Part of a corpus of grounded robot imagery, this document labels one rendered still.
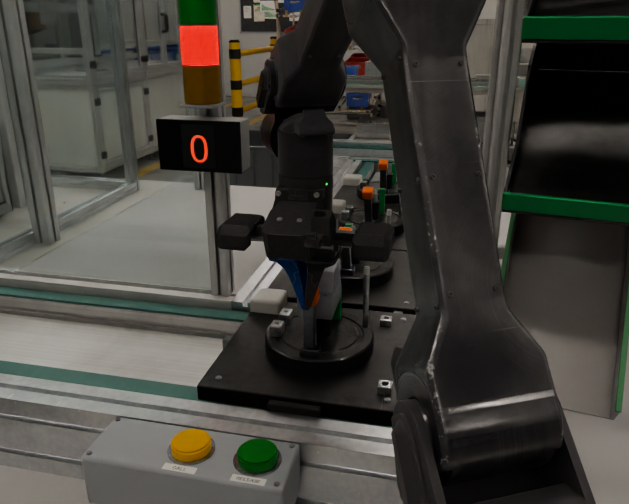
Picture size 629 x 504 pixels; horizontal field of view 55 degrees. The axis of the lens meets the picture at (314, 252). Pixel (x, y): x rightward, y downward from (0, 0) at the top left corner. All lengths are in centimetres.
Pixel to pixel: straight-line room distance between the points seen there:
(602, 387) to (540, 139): 27
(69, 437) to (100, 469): 11
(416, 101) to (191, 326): 68
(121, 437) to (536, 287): 48
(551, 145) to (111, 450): 57
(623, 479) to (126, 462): 57
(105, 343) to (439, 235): 71
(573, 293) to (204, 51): 54
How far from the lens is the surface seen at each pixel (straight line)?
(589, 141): 73
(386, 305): 91
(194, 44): 84
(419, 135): 33
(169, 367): 88
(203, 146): 85
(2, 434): 83
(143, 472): 65
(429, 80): 35
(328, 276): 73
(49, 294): 108
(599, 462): 86
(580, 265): 75
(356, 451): 64
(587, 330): 72
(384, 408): 69
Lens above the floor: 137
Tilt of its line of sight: 21 degrees down
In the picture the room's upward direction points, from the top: straight up
